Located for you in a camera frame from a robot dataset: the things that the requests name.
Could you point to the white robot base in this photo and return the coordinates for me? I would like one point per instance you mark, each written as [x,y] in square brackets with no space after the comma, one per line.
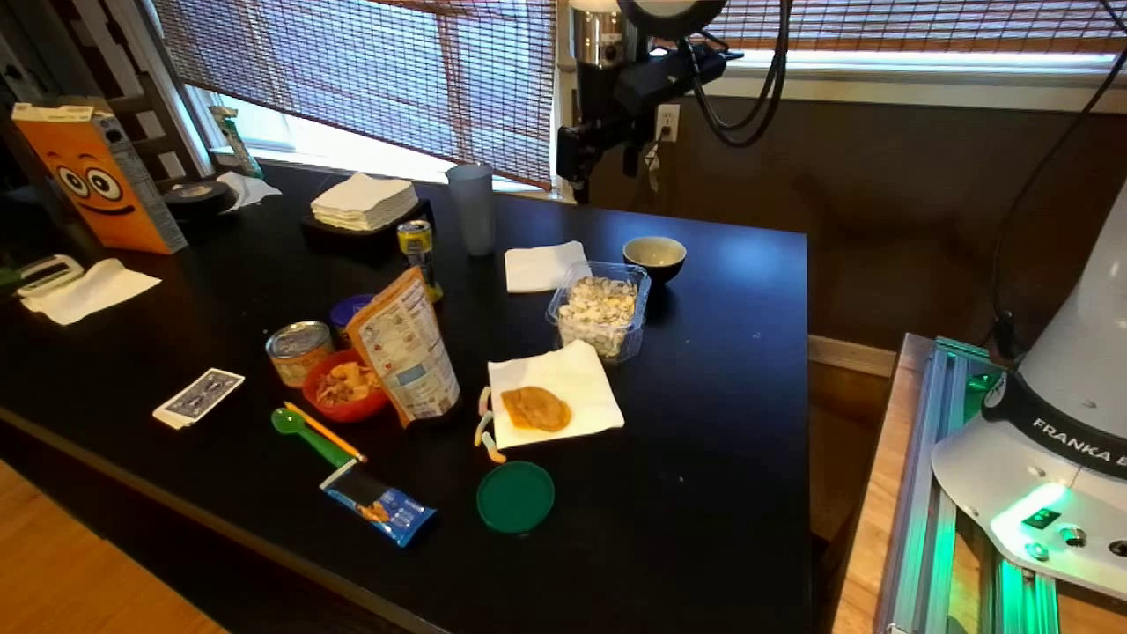
[1042,461]

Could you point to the white napkin under cookie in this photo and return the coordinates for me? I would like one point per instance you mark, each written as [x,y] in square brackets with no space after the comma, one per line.
[572,375]

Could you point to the playing card deck box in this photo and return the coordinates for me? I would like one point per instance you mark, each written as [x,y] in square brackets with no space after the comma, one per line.
[199,399]

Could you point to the green round lid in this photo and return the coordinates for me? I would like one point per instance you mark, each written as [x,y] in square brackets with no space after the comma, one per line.
[516,496]

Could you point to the round brown cookie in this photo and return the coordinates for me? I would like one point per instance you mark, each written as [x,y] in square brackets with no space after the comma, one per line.
[535,409]

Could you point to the grey translucent plastic cup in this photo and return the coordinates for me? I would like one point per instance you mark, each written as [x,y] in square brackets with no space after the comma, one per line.
[472,205]

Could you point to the black bowl white inside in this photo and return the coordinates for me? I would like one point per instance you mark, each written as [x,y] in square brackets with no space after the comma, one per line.
[657,253]

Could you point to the blue round lid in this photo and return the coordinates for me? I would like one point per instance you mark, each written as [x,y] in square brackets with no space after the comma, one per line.
[347,306]

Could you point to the white napkin at left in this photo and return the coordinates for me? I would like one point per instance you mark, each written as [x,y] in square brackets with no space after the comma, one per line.
[97,291]

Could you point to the white wall outlet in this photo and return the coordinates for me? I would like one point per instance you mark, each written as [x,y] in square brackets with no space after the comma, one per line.
[668,122]

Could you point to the white napkin near bowl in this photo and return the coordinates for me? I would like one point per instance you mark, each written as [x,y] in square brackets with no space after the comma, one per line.
[545,267]

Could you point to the clear container with popcorn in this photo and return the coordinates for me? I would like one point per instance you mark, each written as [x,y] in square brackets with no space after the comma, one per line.
[605,304]

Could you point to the orange bowl with cereal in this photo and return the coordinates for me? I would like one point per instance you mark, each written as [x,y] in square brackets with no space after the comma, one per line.
[342,388]

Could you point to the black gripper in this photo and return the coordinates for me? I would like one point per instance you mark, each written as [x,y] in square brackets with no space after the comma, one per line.
[616,105]

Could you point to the black round dish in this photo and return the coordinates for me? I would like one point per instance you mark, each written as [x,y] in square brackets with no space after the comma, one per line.
[199,199]

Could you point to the orange white snack pouch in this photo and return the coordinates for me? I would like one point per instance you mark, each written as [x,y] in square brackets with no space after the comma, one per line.
[399,340]

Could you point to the orange cereal box with face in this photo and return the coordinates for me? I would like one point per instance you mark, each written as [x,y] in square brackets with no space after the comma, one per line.
[99,172]

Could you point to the small yellow capped bottle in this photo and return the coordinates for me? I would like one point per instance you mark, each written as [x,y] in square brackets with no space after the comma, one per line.
[418,243]

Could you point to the small metal tin can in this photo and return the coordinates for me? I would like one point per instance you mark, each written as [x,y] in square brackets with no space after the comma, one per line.
[298,350]

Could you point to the green plastic spoon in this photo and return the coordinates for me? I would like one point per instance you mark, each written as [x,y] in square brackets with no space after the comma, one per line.
[293,424]

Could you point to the bamboo window blind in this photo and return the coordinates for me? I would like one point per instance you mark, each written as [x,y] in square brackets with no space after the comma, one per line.
[453,80]

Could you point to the orange pencil stick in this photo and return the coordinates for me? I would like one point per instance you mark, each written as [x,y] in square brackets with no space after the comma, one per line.
[330,433]

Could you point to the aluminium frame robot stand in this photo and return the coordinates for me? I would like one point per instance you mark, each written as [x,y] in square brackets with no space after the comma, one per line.
[940,574]

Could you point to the white remote device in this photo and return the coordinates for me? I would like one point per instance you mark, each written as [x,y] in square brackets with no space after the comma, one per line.
[50,271]

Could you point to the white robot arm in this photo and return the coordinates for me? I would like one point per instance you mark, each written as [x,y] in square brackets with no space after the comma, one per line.
[629,62]

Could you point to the blue snack bar wrapper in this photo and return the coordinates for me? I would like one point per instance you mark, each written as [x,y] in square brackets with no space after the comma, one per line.
[378,506]

